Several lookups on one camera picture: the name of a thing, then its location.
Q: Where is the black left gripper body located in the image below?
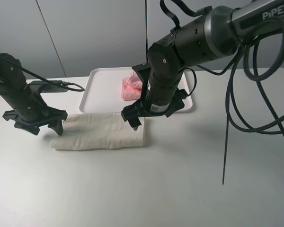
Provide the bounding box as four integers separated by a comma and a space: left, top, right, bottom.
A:
2, 88, 68, 126

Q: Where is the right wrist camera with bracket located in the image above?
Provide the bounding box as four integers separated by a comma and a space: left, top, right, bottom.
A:
132, 62, 151, 97

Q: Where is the white rectangular plastic tray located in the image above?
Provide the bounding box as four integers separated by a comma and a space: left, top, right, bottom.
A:
79, 67, 195, 114

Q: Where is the pink towel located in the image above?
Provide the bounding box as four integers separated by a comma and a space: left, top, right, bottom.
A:
121, 71, 142, 101

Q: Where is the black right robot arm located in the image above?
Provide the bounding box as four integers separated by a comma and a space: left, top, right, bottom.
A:
121, 0, 284, 130

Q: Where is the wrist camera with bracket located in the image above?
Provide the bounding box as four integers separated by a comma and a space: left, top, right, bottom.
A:
28, 80, 69, 94
132, 62, 151, 97

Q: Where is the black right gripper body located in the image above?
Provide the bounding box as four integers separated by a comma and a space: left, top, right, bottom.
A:
121, 71, 183, 122

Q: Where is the cream white towel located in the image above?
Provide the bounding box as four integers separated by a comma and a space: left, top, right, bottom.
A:
51, 113, 145, 151

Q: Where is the black left camera cable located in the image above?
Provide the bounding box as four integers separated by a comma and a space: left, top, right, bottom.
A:
0, 51, 86, 92

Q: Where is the black camera cable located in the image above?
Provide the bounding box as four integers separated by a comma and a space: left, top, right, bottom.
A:
186, 17, 284, 154
0, 51, 86, 92

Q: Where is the black flat strap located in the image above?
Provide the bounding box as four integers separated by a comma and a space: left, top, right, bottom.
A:
160, 0, 253, 186

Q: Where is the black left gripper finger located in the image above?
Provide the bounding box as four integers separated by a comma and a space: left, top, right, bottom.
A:
48, 120, 63, 135
14, 122, 40, 135

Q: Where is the black right camera cable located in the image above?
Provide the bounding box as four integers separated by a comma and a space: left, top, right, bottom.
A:
186, 17, 284, 154

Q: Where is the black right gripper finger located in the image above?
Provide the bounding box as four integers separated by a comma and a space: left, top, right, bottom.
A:
129, 118, 141, 131
165, 88, 187, 117

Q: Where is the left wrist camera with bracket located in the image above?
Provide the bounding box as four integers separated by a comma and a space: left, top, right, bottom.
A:
28, 80, 69, 94

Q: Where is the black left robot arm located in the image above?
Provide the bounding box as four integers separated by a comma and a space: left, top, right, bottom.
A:
0, 53, 68, 136

